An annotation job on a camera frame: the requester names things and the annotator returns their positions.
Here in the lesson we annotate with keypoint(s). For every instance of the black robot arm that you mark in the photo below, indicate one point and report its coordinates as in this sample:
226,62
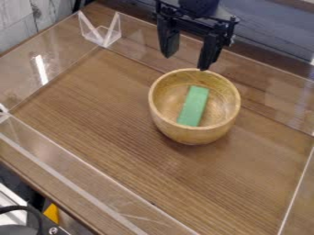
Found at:
202,18

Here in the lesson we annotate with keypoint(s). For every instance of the yellow black device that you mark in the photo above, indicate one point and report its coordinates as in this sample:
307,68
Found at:
43,218

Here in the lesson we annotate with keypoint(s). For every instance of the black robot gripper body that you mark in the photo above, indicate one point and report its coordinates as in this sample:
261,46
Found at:
199,17

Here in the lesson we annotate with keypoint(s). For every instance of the clear acrylic corner bracket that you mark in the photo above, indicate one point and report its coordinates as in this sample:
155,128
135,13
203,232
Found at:
103,36

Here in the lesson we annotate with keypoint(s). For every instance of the brown wooden bowl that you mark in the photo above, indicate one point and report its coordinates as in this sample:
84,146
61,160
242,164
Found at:
166,99

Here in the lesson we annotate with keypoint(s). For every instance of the green rectangular block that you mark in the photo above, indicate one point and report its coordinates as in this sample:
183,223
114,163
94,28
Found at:
190,115

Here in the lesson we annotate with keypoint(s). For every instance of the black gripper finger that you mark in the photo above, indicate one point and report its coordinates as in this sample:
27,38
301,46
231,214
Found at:
168,36
211,48

